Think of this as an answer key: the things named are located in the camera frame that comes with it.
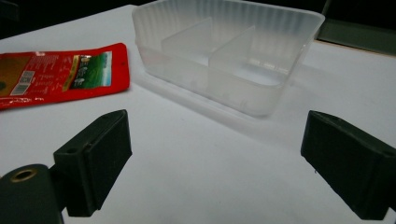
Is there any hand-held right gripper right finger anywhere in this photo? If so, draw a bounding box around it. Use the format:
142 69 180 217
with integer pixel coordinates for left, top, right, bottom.
300 109 396 221

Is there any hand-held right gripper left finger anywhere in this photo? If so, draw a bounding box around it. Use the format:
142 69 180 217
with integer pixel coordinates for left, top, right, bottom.
52 108 134 217

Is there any red snack packet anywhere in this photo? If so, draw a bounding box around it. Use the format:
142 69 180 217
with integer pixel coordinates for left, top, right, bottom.
0 42 131 110

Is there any clear divided plastic box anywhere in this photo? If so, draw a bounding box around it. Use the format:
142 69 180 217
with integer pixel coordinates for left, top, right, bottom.
132 0 326 119

